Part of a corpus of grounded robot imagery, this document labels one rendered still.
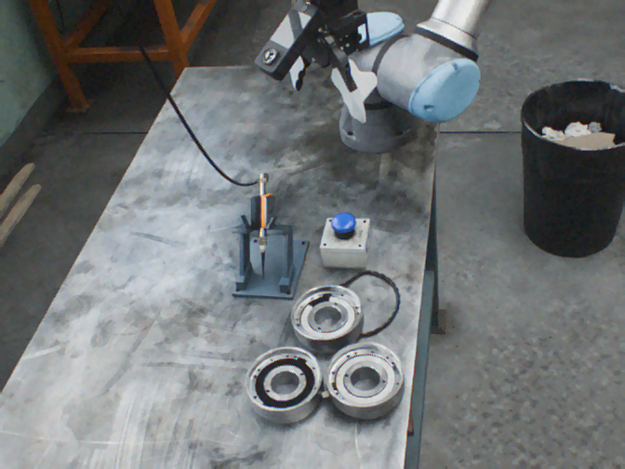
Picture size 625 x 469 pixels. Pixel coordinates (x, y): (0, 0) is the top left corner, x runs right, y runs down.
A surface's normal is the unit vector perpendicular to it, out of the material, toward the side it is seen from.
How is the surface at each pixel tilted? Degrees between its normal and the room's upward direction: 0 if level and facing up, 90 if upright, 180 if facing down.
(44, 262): 0
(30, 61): 90
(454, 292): 0
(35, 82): 90
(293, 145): 0
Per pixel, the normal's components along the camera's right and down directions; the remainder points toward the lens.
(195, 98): -0.13, -0.72
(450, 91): 0.57, 0.57
